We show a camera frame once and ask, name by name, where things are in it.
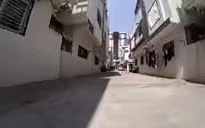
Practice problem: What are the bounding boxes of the distant buildings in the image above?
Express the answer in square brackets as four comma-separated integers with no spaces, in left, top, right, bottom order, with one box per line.
[108,31,133,72]

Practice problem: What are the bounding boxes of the grey concrete road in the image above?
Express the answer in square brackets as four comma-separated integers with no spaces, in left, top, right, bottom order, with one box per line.
[0,70,205,128]

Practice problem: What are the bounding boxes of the grey building with barred windows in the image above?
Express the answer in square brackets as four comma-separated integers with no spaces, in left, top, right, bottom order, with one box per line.
[0,0,110,89]

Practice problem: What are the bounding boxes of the white building with dark windows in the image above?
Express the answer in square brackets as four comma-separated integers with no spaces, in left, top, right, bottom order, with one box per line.
[129,0,205,86]

